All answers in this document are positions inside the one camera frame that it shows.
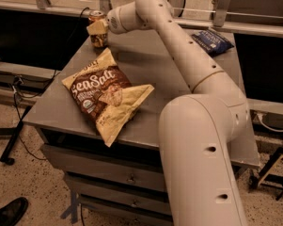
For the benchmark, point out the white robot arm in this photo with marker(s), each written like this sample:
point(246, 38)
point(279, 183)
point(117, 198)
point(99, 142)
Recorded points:
point(194, 129)

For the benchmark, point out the brown sea salt chip bag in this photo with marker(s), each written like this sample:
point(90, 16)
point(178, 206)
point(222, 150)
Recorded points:
point(104, 93)

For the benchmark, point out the metal window railing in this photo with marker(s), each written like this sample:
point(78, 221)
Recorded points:
point(252, 17)

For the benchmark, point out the yellow black stand base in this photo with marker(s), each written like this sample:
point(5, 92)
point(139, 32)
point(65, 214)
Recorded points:
point(266, 178)

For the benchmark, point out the grey side bench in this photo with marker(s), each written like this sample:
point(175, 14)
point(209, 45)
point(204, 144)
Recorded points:
point(30, 82)

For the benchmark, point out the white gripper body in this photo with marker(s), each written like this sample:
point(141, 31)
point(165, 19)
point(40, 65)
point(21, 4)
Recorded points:
point(113, 23)

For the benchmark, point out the black shoe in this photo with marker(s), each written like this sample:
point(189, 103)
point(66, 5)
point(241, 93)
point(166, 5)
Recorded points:
point(12, 213)

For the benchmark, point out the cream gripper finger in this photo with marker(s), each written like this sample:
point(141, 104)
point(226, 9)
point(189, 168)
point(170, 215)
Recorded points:
point(98, 27)

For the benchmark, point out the blue chip bag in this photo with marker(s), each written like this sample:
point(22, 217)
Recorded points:
point(212, 42)

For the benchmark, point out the orange soda can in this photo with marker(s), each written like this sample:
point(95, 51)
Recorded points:
point(98, 41)

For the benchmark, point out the grey drawer cabinet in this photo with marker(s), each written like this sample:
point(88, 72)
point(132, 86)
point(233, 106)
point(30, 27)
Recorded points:
point(144, 135)

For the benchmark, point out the black stand leg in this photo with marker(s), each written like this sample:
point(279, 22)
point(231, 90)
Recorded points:
point(5, 158)

